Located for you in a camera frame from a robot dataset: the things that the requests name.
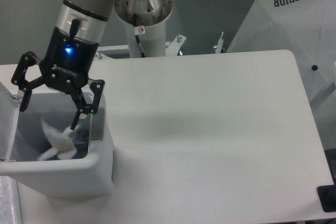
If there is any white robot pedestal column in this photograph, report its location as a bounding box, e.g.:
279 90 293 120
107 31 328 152
114 0 173 58

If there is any white paper wrapper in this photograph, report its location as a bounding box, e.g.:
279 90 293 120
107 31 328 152
36 119 77 161

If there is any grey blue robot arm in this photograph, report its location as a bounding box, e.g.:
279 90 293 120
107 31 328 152
11 0 116 129

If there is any black device at edge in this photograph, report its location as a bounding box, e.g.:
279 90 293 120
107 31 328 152
317 185 335 212

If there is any white Superior umbrella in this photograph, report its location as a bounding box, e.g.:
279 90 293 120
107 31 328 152
225 0 336 130

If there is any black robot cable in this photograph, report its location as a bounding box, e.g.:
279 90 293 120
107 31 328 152
132 13 146 58

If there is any white plastic trash can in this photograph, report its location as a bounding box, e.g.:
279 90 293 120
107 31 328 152
1 86 113 197

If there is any crushed clear plastic bottle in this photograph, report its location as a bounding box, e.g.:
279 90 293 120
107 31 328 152
46 125 91 161

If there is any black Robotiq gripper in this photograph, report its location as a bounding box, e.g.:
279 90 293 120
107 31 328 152
10 26 106 130

